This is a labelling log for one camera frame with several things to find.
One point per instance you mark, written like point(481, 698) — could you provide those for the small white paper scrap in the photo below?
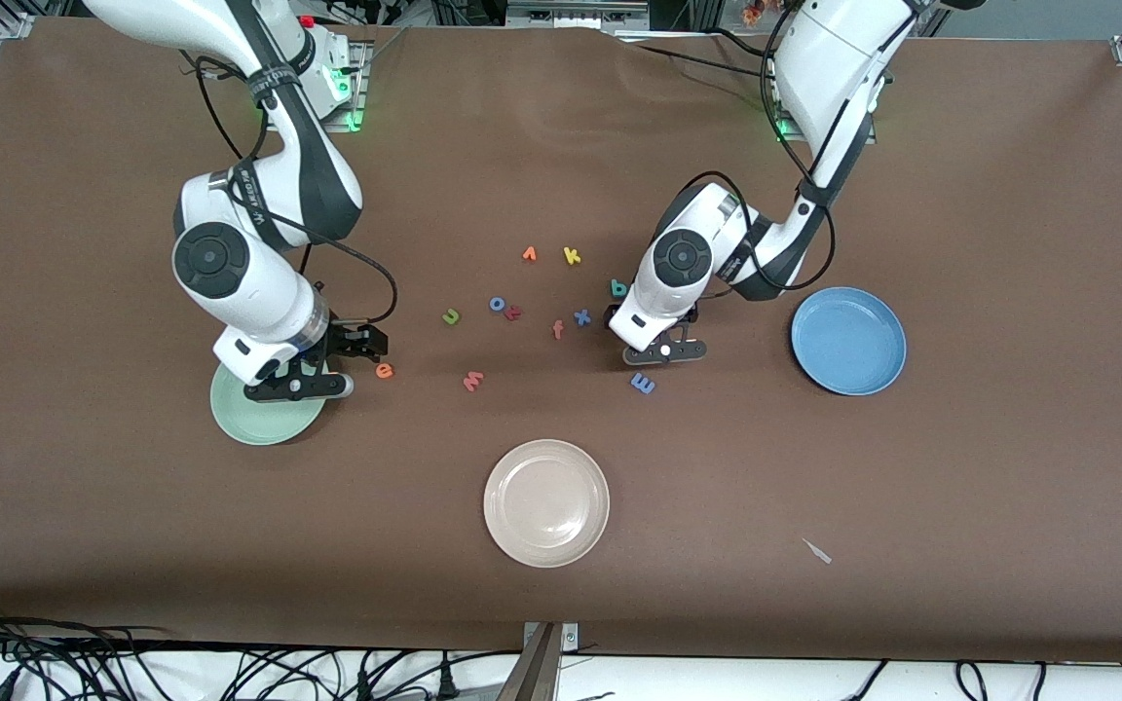
point(817, 551)

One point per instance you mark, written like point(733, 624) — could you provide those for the beige plate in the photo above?
point(546, 503)

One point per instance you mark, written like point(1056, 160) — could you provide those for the aluminium corner bracket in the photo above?
point(14, 27)

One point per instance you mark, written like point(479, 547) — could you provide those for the green plate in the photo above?
point(259, 424)

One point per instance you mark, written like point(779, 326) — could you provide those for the blue plate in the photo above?
point(848, 341)

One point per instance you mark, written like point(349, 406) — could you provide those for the brown table cover sheet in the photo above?
point(561, 175)

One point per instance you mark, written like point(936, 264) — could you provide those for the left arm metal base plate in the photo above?
point(785, 138)

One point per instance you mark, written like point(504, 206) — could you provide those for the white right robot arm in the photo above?
point(230, 263)

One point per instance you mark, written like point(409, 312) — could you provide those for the orange flower decoration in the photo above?
point(761, 10)

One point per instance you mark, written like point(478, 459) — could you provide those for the grey metal box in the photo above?
point(576, 14)

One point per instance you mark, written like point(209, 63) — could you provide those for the grey metal bracket post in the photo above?
point(542, 662)

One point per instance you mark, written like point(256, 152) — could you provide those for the pink foam letter w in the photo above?
point(472, 383)

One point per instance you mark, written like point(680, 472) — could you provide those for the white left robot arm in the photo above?
point(683, 258)

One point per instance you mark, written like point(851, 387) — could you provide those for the blue foam letter m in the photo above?
point(642, 385)

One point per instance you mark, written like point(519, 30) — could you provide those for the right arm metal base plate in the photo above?
point(359, 88)

